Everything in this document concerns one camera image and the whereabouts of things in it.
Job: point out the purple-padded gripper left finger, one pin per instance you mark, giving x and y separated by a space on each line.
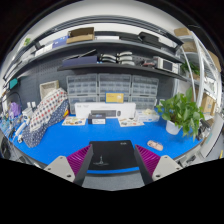
73 167

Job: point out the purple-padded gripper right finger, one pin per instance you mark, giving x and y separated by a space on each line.
152 166

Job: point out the pink patterned computer mouse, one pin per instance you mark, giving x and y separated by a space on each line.
155 145

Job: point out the blue desk mat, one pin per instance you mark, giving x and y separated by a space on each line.
64 140

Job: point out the colourful card left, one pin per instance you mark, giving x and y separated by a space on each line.
73 121

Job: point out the colourful card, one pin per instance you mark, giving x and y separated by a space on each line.
73 121
129 122

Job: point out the small black box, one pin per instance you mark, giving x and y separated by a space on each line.
97 118

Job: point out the colourful card right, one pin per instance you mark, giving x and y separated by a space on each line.
129 122

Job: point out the green potted plant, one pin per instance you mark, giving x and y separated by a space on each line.
181 113

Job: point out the patterned cloth-covered object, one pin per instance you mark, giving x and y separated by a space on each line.
50 111

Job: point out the white keyboard box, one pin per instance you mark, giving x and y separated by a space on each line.
112 110

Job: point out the yellow label box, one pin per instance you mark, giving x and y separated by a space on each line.
114 97

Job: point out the clear drawer organizer right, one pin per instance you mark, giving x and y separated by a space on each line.
144 92

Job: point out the clear drawer organizer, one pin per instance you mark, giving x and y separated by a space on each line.
81 88
119 83
144 92

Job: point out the clear drawer organizer left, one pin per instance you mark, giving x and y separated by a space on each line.
81 88

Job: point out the white framed box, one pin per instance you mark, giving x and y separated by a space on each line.
47 87

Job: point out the clear drawer organizer middle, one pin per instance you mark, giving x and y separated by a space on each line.
119 83

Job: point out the white device on shelf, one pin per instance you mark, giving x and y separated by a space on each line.
166 65

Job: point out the dark blue flat box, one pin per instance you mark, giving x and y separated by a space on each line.
79 61

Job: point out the white metal rack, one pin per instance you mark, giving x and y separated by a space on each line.
194 51

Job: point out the cardboard box on shelf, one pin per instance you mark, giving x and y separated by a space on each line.
81 34

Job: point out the lower dark wall shelf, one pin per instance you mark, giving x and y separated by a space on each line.
120 69

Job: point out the dark wall shelf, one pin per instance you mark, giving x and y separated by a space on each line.
108 47
120 69

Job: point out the upper dark wall shelf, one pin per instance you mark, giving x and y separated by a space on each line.
108 47

